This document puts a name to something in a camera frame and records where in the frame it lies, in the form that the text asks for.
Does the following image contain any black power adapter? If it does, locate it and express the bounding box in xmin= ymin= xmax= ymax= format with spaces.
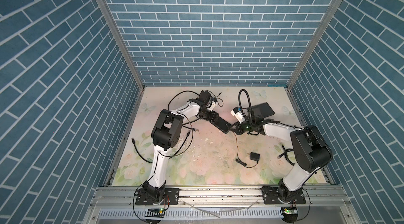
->
xmin=230 ymin=129 xmax=261 ymax=169

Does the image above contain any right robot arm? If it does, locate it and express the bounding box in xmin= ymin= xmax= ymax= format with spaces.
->
xmin=230 ymin=119 xmax=333 ymax=198

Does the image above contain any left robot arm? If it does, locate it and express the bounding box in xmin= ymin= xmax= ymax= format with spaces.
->
xmin=143 ymin=90 xmax=218 ymax=194

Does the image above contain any flat black router box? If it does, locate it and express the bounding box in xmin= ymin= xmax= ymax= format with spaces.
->
xmin=247 ymin=103 xmax=275 ymax=121

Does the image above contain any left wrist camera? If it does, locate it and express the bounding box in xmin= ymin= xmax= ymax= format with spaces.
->
xmin=206 ymin=98 xmax=218 ymax=111

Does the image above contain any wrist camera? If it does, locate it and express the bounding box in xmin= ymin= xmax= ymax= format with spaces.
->
xmin=230 ymin=107 xmax=246 ymax=123
xmin=206 ymin=98 xmax=218 ymax=111

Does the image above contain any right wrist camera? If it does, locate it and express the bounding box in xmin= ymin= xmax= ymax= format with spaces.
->
xmin=230 ymin=107 xmax=246 ymax=123

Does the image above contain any thin black cable left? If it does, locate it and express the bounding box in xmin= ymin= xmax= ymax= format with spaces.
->
xmin=130 ymin=130 xmax=195 ymax=165

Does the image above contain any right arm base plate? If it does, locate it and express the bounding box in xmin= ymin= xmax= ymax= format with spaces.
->
xmin=261 ymin=186 xmax=306 ymax=205

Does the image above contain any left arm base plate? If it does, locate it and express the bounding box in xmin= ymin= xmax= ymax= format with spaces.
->
xmin=135 ymin=188 xmax=180 ymax=206

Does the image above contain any aluminium rail frame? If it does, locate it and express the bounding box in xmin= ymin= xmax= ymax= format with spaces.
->
xmin=84 ymin=184 xmax=360 ymax=224

